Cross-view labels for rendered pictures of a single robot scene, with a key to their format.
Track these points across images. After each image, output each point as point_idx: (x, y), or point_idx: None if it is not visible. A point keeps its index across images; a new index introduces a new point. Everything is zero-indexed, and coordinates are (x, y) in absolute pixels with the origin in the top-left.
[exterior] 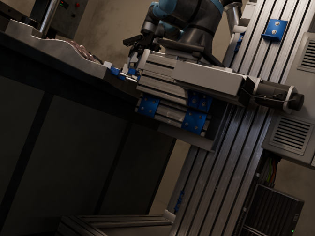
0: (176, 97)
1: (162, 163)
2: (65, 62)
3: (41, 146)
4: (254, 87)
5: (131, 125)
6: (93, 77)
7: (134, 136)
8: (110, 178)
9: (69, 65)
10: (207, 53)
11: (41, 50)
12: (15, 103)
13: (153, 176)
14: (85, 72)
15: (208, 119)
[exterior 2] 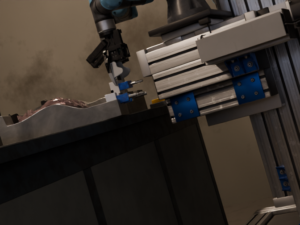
0: (213, 78)
1: (205, 160)
2: (85, 125)
3: None
4: (290, 14)
5: (158, 143)
6: (109, 119)
7: (168, 153)
8: (179, 215)
9: (88, 125)
10: (214, 11)
11: (30, 133)
12: (72, 202)
13: (207, 182)
14: (102, 121)
15: (261, 76)
